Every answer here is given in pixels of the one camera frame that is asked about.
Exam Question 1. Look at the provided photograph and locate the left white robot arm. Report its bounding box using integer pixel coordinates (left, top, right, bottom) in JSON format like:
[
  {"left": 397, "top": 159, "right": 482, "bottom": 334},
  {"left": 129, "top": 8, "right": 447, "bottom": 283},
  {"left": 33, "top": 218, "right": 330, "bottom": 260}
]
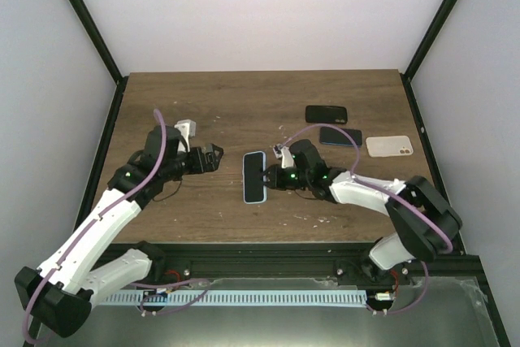
[{"left": 15, "top": 120, "right": 224, "bottom": 337}]

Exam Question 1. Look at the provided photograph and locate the left black frame post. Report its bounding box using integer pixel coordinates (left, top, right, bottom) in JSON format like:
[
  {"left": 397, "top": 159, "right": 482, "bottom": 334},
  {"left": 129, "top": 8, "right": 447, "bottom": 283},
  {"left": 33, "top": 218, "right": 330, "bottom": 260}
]
[{"left": 43, "top": 0, "right": 124, "bottom": 85}]

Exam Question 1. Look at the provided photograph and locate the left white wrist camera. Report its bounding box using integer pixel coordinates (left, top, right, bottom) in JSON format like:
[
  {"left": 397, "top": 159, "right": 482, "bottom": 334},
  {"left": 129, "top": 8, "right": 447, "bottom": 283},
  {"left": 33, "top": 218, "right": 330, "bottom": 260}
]
[{"left": 174, "top": 119, "right": 197, "bottom": 142}]

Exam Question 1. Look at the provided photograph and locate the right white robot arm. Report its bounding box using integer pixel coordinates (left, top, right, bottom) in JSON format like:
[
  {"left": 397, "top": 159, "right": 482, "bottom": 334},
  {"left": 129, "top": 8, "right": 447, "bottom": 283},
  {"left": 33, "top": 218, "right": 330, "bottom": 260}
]
[{"left": 261, "top": 164, "right": 462, "bottom": 284}]

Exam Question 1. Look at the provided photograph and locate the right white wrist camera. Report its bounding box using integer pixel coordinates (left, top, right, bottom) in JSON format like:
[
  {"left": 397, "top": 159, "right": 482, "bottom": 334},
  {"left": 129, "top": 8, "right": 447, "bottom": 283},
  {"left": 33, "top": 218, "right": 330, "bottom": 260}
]
[{"left": 272, "top": 139, "right": 324, "bottom": 171}]

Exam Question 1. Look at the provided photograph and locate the right black frame post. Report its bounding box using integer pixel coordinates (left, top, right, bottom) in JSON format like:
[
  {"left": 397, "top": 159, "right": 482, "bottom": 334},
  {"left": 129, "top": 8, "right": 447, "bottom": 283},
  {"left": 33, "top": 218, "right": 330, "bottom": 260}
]
[{"left": 404, "top": 0, "right": 483, "bottom": 80}]

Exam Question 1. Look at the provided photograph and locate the dark blue phone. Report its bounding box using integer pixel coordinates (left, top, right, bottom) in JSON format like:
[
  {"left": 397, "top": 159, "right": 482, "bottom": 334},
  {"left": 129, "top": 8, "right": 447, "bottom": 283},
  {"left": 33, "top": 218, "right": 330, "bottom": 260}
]
[{"left": 318, "top": 127, "right": 362, "bottom": 147}]

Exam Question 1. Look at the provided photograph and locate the black frame post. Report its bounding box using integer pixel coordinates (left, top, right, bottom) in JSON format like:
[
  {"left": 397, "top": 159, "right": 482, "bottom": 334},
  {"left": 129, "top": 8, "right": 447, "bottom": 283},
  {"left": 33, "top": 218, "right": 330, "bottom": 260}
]
[
  {"left": 43, "top": 0, "right": 124, "bottom": 85},
  {"left": 404, "top": 0, "right": 483, "bottom": 80}
]

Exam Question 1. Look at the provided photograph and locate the white phone case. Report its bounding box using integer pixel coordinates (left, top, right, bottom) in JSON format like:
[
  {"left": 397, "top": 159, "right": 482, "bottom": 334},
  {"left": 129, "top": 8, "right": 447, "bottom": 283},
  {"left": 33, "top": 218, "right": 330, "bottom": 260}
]
[{"left": 366, "top": 136, "right": 414, "bottom": 158}]

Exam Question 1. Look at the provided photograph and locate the black phone case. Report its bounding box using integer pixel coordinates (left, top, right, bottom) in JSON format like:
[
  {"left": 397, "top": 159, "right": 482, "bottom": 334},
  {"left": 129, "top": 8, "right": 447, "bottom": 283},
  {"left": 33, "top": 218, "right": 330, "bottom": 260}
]
[{"left": 305, "top": 105, "right": 348, "bottom": 124}]

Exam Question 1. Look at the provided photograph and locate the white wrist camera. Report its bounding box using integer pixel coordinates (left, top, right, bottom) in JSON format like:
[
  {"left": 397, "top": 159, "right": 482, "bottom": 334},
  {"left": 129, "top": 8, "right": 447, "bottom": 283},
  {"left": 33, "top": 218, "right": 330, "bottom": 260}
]
[
  {"left": 272, "top": 139, "right": 324, "bottom": 171},
  {"left": 174, "top": 119, "right": 197, "bottom": 142}
]

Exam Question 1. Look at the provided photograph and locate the black aluminium frame rail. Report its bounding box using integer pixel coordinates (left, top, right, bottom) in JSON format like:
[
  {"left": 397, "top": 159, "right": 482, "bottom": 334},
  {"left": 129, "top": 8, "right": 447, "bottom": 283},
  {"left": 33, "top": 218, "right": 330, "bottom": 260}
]
[{"left": 113, "top": 242, "right": 480, "bottom": 283}]

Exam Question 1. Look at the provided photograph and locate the light blue phone case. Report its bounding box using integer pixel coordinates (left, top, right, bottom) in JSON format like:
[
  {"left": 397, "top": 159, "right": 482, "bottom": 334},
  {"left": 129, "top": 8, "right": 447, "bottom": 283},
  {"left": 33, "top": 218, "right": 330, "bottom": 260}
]
[{"left": 242, "top": 151, "right": 268, "bottom": 205}]

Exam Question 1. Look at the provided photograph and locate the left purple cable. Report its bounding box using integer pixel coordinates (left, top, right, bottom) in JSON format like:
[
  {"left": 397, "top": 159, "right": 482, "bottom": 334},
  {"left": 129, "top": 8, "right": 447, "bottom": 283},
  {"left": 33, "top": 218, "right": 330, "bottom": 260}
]
[{"left": 20, "top": 108, "right": 167, "bottom": 344}]

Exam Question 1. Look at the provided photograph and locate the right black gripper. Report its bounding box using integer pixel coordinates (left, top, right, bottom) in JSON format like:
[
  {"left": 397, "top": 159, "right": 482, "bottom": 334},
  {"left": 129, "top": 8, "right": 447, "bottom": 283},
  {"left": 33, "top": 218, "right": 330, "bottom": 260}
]
[{"left": 256, "top": 164, "right": 311, "bottom": 191}]

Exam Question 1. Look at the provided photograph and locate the light blue slotted cable duct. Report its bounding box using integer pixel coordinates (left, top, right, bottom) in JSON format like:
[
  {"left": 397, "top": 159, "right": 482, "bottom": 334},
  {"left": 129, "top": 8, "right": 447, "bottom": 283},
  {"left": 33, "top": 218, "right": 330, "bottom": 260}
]
[{"left": 101, "top": 290, "right": 367, "bottom": 308}]

